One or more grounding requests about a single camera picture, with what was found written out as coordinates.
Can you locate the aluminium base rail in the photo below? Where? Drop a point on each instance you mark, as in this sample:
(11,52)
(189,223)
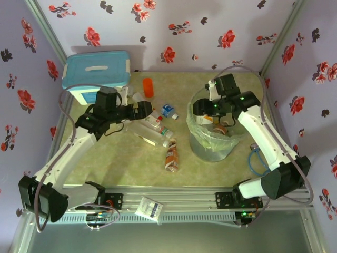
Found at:
(184,200)

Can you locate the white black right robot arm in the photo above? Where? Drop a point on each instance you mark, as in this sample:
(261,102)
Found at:
(263,137)

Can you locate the orange plastic cup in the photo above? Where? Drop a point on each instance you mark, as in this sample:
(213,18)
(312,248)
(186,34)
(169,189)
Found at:
(148,88)

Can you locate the small grey round fitting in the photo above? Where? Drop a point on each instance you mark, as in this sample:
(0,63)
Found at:
(254,146)

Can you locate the bottle with white orange label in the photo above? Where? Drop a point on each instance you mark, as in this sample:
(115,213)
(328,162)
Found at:
(204,120)

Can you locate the translucent green bin liner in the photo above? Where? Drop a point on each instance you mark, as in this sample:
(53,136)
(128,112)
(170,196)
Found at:
(200,134)

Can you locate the storage box with blue lid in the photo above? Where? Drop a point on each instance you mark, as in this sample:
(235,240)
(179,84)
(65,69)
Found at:
(79,76)

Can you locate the clear bottle with leaf label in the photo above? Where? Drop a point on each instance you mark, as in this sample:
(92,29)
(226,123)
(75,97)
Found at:
(164,130)

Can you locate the small bottle with blue label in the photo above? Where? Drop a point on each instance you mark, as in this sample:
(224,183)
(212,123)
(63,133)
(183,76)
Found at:
(167,109)

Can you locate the aluminium corner post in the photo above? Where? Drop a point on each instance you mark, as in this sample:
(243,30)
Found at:
(48,33)
(285,31)

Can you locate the white bottle with red cap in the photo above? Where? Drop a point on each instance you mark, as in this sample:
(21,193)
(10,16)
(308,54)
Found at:
(137,97)

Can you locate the white paper packet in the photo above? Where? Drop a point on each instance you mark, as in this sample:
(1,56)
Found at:
(148,208)

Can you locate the blue tube loop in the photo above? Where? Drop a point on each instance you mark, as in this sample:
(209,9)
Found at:
(249,162)

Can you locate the clear plastic trash bin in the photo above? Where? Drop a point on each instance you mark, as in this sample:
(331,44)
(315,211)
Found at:
(210,153)

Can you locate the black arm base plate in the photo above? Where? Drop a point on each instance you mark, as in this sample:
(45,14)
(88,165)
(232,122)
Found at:
(113,201)
(223,200)

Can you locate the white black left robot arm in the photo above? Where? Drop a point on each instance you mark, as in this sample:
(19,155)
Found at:
(60,163)

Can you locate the aluminium side rail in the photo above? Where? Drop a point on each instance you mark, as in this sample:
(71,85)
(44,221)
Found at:
(56,129)

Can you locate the large clear plastic bottle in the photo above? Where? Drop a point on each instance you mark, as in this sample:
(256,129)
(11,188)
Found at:
(147,135)

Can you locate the circuit board with green light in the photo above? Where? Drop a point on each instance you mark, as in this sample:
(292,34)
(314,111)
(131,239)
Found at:
(246,217)

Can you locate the brown coffee drink bottle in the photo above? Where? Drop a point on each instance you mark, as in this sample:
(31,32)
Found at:
(172,158)

